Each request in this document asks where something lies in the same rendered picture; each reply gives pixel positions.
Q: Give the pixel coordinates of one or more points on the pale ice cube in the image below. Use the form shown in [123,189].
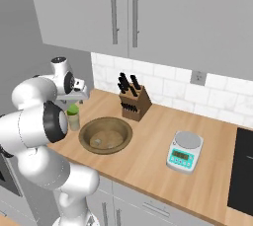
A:
[110,145]
[97,142]

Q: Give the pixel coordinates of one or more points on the white teal kitchen scale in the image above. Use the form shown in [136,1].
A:
[184,152]

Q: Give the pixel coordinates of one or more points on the grey lower cupboard door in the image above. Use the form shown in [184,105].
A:
[96,208]
[131,218]

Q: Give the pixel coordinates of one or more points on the glass of green lemonade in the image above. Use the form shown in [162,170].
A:
[73,120]

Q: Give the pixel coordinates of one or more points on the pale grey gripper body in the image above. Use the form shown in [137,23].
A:
[73,96]

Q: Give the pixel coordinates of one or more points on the grey cupboard door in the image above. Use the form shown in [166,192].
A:
[96,208]
[72,9]
[131,218]
[197,19]

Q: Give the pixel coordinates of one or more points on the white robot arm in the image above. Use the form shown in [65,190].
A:
[36,131]

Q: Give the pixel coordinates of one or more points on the grey upper cupboard door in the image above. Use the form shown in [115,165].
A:
[72,9]
[197,19]

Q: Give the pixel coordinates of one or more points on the wooden knife block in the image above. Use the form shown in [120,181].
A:
[138,102]

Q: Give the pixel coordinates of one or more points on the grey wall socket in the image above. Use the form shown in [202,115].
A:
[198,78]

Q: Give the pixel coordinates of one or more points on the grey drawer front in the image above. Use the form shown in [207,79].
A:
[131,195]

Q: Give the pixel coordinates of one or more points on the black hob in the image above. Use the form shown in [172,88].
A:
[242,170]

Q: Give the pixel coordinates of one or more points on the brown round bowl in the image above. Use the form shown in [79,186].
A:
[89,130]

